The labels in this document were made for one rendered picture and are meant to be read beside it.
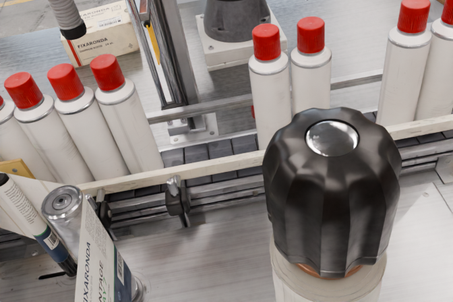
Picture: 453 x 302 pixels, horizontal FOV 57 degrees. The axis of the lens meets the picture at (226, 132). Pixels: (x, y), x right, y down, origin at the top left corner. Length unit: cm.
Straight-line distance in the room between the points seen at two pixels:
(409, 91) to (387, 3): 52
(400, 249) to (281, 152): 34
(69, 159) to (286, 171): 43
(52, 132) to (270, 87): 28
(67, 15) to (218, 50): 38
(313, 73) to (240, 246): 23
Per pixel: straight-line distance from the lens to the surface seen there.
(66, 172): 63
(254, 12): 90
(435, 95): 64
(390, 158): 25
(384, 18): 105
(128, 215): 65
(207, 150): 67
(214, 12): 91
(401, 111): 63
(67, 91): 54
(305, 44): 52
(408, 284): 53
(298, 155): 23
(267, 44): 51
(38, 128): 57
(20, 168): 62
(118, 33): 102
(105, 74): 52
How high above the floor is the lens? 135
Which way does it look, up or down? 43 degrees down
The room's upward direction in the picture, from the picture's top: 11 degrees counter-clockwise
